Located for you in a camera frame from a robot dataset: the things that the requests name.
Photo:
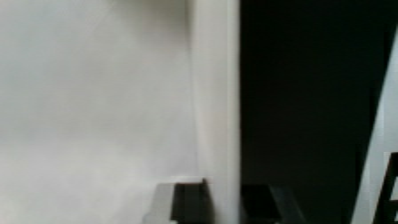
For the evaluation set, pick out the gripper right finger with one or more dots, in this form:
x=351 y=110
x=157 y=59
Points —
x=269 y=205

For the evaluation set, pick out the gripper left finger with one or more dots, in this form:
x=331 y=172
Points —
x=182 y=203

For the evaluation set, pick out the white square table top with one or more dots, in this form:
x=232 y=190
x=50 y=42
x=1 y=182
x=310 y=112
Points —
x=118 y=107

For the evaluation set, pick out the white right fence bar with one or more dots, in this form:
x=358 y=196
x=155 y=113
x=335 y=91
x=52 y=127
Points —
x=377 y=198

